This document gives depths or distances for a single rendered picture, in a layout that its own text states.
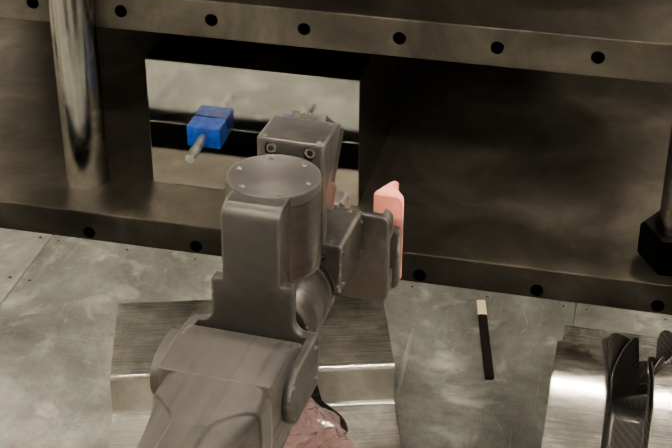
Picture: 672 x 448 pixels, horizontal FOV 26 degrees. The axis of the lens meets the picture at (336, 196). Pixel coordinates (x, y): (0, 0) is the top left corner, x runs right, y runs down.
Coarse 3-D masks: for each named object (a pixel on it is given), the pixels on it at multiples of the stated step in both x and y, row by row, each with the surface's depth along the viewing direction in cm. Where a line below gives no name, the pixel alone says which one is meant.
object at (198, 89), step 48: (192, 48) 181; (240, 48) 181; (288, 48) 181; (192, 96) 180; (240, 96) 178; (288, 96) 176; (336, 96) 175; (384, 96) 191; (240, 144) 181; (384, 144) 195
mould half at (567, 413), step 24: (576, 336) 146; (600, 336) 146; (648, 336) 146; (576, 360) 130; (600, 360) 130; (552, 384) 128; (576, 384) 128; (600, 384) 127; (552, 408) 126; (576, 408) 126; (600, 408) 126; (552, 432) 125; (576, 432) 125; (600, 432) 125
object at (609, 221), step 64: (0, 64) 217; (128, 64) 217; (448, 64) 217; (0, 128) 200; (128, 128) 200; (448, 128) 200; (512, 128) 200; (576, 128) 200; (640, 128) 200; (0, 192) 185; (64, 192) 185; (128, 192) 185; (192, 192) 185; (448, 192) 185; (512, 192) 185; (576, 192) 185; (640, 192) 185; (448, 256) 172; (512, 256) 172; (576, 256) 172; (640, 256) 172
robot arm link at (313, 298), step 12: (312, 276) 91; (300, 288) 89; (312, 288) 90; (324, 288) 91; (300, 300) 88; (312, 300) 89; (324, 300) 91; (300, 312) 88; (312, 312) 89; (324, 312) 91; (300, 324) 88; (312, 324) 89
